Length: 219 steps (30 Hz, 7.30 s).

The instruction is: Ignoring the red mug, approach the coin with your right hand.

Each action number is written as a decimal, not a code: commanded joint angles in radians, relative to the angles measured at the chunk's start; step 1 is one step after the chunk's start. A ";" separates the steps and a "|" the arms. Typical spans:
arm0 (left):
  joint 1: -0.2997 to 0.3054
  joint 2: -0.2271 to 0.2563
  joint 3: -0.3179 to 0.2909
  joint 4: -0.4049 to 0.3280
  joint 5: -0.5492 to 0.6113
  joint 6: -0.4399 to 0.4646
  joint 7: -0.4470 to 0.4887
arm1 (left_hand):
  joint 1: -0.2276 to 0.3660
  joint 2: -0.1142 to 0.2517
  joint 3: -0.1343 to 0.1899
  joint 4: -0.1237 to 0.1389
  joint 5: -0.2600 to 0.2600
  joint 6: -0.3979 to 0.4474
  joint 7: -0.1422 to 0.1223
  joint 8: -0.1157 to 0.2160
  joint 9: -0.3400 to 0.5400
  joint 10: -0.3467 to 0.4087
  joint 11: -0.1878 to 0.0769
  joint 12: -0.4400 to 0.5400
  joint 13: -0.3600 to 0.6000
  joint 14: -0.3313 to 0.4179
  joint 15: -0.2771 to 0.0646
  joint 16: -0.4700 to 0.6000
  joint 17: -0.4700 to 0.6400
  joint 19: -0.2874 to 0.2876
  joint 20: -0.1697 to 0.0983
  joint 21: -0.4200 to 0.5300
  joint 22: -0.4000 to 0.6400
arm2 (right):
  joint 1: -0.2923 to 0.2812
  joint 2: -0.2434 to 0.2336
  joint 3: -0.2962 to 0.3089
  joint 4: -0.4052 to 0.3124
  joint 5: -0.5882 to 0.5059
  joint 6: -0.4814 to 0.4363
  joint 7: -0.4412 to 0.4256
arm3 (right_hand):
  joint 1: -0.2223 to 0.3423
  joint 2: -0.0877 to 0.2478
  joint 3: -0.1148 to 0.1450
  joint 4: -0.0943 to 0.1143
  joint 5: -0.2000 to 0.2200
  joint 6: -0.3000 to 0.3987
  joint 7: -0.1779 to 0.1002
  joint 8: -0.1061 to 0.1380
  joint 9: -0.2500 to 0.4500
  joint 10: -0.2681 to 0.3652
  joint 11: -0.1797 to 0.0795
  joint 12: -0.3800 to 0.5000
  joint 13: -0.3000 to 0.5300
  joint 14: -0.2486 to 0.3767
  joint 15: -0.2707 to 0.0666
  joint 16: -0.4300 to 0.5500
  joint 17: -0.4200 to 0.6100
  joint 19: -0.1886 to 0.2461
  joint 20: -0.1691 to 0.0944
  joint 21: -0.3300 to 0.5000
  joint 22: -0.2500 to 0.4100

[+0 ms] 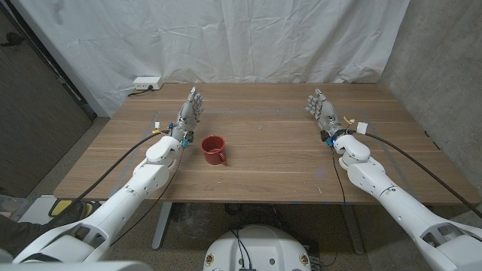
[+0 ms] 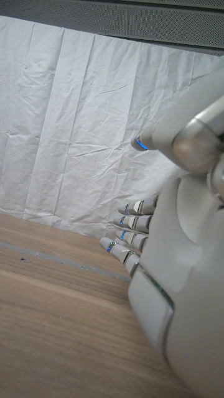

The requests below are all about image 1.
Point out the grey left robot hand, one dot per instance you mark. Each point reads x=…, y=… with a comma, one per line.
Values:
x=188, y=116

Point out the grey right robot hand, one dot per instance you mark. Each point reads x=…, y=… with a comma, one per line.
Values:
x=325, y=114

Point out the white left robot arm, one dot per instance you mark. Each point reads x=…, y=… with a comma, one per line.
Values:
x=113, y=203

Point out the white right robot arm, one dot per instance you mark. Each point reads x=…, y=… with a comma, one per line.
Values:
x=395, y=199

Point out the red enamel mug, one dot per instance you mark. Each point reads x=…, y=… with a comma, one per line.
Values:
x=212, y=155

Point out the white power strip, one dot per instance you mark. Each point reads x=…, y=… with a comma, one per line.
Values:
x=147, y=83

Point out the white backdrop cloth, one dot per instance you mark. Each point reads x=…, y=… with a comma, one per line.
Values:
x=244, y=37

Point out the grey table leg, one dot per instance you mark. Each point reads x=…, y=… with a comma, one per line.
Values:
x=354, y=233
x=162, y=226

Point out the floor power strip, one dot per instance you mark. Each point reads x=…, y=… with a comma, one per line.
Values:
x=314, y=261

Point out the white robot torso base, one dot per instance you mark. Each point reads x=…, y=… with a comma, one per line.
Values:
x=260, y=248

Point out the person's black shoe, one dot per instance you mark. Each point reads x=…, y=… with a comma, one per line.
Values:
x=71, y=212

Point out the yellow black foot pedal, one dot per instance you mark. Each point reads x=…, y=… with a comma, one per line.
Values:
x=60, y=207

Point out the white floor panel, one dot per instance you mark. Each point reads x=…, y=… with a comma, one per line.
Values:
x=37, y=212

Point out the clear plastic bin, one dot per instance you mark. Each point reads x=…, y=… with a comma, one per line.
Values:
x=11, y=207

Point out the person's leg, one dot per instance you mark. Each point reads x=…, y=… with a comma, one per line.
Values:
x=19, y=233

